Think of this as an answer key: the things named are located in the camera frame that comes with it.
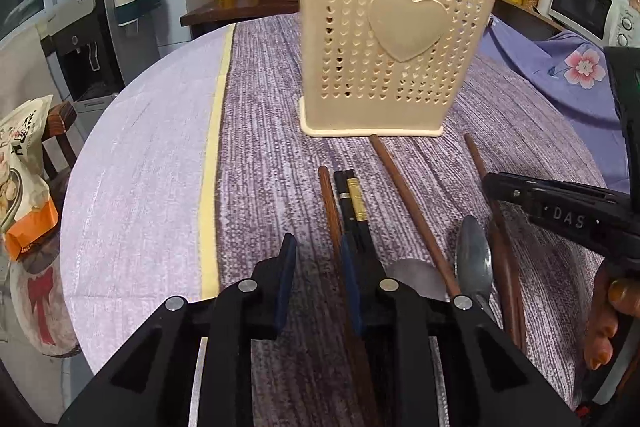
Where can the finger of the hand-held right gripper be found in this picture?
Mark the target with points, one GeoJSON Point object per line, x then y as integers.
{"type": "Point", "coordinates": [560, 217]}

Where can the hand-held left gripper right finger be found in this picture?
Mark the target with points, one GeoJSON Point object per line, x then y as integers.
{"type": "Point", "coordinates": [350, 292]}

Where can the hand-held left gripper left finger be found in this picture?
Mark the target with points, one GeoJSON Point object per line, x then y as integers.
{"type": "Point", "coordinates": [286, 277]}

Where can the metal spoon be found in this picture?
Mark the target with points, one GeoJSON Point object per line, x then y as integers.
{"type": "Point", "coordinates": [415, 277]}
{"type": "Point", "coordinates": [472, 257]}

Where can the black chopstick gold band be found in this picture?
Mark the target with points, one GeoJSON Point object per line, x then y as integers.
{"type": "Point", "coordinates": [356, 202]}

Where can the beige plastic utensil holder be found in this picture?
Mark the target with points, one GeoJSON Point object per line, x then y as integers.
{"type": "Point", "coordinates": [350, 57]}

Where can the person's right hand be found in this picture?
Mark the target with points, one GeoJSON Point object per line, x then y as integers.
{"type": "Point", "coordinates": [602, 322]}

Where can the purple floral blanket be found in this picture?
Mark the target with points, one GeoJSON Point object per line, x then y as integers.
{"type": "Point", "coordinates": [550, 72]}

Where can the white microwave oven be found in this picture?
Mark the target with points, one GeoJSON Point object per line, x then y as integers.
{"type": "Point", "coordinates": [580, 2]}

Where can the wooden counter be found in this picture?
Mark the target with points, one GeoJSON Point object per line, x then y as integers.
{"type": "Point", "coordinates": [520, 17]}

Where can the white sack red bow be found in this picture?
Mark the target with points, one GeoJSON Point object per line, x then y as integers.
{"type": "Point", "coordinates": [40, 302]}

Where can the wooden chair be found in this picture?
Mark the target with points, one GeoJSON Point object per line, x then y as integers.
{"type": "Point", "coordinates": [60, 122]}

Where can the dark wooden side table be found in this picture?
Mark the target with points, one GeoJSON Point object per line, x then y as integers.
{"type": "Point", "coordinates": [225, 9]}

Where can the printed snack bag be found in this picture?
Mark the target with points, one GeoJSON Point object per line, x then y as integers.
{"type": "Point", "coordinates": [25, 167]}

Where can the water dispenser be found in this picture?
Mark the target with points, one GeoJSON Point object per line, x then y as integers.
{"type": "Point", "coordinates": [85, 57]}

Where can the teal roll holder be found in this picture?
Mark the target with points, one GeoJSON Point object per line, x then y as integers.
{"type": "Point", "coordinates": [147, 4]}

